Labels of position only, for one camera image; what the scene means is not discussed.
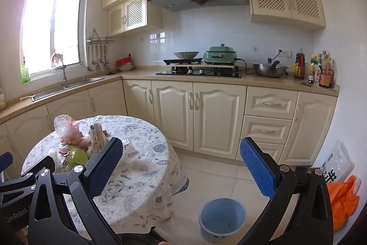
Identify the orange printed plastic bag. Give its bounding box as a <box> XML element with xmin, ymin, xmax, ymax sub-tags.
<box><xmin>54</xmin><ymin>114</ymin><xmax>89</xmax><ymax>146</ymax></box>

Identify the red plastic container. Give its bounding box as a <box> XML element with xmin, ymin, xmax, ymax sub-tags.
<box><xmin>116</xmin><ymin>57</ymin><xmax>133</xmax><ymax>68</ymax></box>

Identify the shallow metal pan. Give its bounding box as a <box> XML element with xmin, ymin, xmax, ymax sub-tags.
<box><xmin>173</xmin><ymin>51</ymin><xmax>200</xmax><ymax>59</ymax></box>

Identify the metal sink faucet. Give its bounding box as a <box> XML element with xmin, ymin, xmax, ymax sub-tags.
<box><xmin>52</xmin><ymin>53</ymin><xmax>71</xmax><ymax>88</ymax></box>

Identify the cream base cabinet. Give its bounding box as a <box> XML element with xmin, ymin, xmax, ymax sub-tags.
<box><xmin>0</xmin><ymin>77</ymin><xmax>339</xmax><ymax>174</ymax></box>

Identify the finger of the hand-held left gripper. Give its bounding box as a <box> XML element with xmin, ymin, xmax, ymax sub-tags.
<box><xmin>0</xmin><ymin>155</ymin><xmax>56</xmax><ymax>197</ymax></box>
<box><xmin>0</xmin><ymin>152</ymin><xmax>14</xmax><ymax>175</ymax></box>

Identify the blue plastic bin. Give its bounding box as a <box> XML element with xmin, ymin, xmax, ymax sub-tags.
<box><xmin>198</xmin><ymin>197</ymin><xmax>247</xmax><ymax>242</ymax></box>

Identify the beige kitchen countertop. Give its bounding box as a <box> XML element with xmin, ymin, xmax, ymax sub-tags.
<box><xmin>0</xmin><ymin>67</ymin><xmax>341</xmax><ymax>125</ymax></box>

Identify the blue floral tablecloth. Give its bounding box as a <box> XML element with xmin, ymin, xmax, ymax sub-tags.
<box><xmin>21</xmin><ymin>115</ymin><xmax>190</xmax><ymax>240</ymax></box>

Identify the white rice bag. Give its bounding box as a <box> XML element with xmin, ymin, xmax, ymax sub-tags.
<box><xmin>323</xmin><ymin>139</ymin><xmax>355</xmax><ymax>185</ymax></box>

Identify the green plastic bottle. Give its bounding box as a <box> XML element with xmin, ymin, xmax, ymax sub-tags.
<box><xmin>20</xmin><ymin>58</ymin><xmax>31</xmax><ymax>84</ymax></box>

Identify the stainless steel sink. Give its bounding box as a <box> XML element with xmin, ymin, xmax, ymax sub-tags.
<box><xmin>31</xmin><ymin>78</ymin><xmax>105</xmax><ymax>102</ymax></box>

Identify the steel wok with black handle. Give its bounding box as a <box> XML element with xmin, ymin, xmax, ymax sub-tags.
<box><xmin>253</xmin><ymin>58</ymin><xmax>288</xmax><ymax>78</ymax></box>

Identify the group of condiment bottles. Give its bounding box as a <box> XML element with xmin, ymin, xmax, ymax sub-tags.
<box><xmin>294</xmin><ymin>48</ymin><xmax>334</xmax><ymax>89</ymax></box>

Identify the yellow green snack packet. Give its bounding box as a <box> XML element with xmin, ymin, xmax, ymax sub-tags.
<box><xmin>61</xmin><ymin>144</ymin><xmax>90</xmax><ymax>173</ymax></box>

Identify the hanging metal ladle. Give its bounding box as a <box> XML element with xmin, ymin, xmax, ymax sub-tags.
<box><xmin>87</xmin><ymin>44</ymin><xmax>95</xmax><ymax>72</ymax></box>

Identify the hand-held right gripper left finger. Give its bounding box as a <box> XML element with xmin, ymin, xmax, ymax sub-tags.
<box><xmin>28</xmin><ymin>137</ymin><xmax>127</xmax><ymax>245</ymax></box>

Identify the black gas stove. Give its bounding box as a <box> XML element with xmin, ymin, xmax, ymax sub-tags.
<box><xmin>156</xmin><ymin>65</ymin><xmax>243</xmax><ymax>79</ymax></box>

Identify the black power cable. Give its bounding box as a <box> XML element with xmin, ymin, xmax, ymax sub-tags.
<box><xmin>236</xmin><ymin>57</ymin><xmax>259</xmax><ymax>75</ymax></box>

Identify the hanging metal spatula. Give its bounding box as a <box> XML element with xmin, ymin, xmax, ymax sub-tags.
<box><xmin>95</xmin><ymin>44</ymin><xmax>102</xmax><ymax>71</ymax></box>

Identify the kitchen window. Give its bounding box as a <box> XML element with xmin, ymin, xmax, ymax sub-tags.
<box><xmin>20</xmin><ymin>0</ymin><xmax>86</xmax><ymax>82</ymax></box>

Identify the beige drink carton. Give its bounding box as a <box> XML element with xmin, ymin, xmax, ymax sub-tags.
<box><xmin>88</xmin><ymin>122</ymin><xmax>109</xmax><ymax>154</ymax></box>

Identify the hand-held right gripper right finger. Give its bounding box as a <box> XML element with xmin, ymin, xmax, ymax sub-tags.
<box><xmin>239</xmin><ymin>137</ymin><xmax>335</xmax><ymax>245</ymax></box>

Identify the metal utensil rack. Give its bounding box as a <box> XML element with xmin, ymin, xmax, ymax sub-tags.
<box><xmin>87</xmin><ymin>29</ymin><xmax>115</xmax><ymax>45</ymax></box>

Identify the green electric cooker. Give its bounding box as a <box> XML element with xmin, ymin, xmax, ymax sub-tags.
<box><xmin>203</xmin><ymin>43</ymin><xmax>239</xmax><ymax>65</ymax></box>

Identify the crumpled white tissue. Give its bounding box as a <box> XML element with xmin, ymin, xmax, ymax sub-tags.
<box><xmin>122</xmin><ymin>139</ymin><xmax>137</xmax><ymax>160</ymax></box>

